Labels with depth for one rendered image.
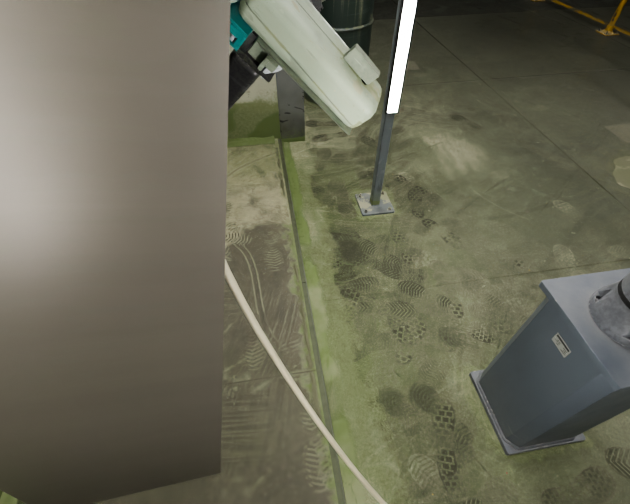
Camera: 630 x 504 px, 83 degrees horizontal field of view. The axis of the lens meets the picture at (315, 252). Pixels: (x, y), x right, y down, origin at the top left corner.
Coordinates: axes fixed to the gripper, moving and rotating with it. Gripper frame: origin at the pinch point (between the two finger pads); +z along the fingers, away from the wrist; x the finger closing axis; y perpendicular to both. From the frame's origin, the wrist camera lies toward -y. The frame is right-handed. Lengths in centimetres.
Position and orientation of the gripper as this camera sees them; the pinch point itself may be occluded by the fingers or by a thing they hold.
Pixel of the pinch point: (258, 42)
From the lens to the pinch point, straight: 39.3
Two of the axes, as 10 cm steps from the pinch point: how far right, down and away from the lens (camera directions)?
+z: -2.6, 8.3, -4.9
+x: -7.0, -5.2, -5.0
